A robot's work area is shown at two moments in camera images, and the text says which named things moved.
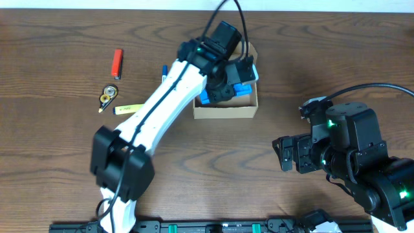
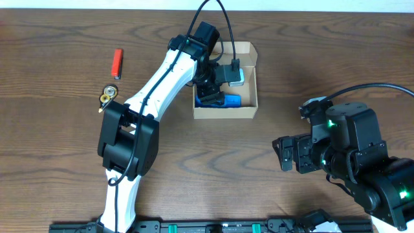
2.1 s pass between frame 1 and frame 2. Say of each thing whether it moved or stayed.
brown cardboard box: stayed
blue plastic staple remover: moved
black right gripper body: stayed
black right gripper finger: stayed
